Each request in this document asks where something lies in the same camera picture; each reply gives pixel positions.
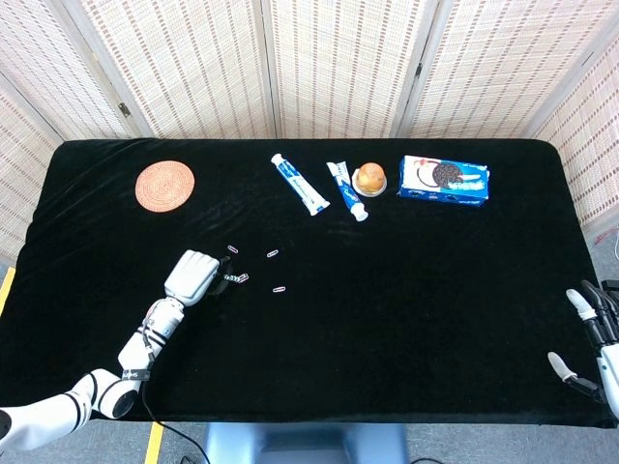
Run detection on large white blue toothpaste tube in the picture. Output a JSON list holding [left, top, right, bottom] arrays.
[[270, 153, 332, 218]]

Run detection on round woven coaster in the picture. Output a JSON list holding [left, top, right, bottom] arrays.
[[134, 161, 196, 213]]

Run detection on bamboo folding screen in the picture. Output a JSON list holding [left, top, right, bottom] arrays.
[[0, 0, 619, 265]]

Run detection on small white blue toothpaste tube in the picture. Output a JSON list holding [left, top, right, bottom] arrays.
[[325, 160, 369, 223]]

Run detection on black velvet tablecloth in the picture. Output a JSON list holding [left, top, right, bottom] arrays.
[[0, 137, 613, 429]]

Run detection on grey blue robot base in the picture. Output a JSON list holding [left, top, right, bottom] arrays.
[[205, 422, 410, 464]]

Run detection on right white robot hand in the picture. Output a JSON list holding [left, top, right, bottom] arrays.
[[547, 278, 619, 420]]

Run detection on blue cookie box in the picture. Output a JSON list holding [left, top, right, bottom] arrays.
[[397, 155, 490, 209]]

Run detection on black cable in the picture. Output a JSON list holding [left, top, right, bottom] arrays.
[[140, 376, 209, 464]]

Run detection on yellow pudding cup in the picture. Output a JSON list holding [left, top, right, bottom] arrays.
[[351, 161, 389, 198]]

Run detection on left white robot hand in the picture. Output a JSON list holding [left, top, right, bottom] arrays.
[[162, 249, 233, 305]]

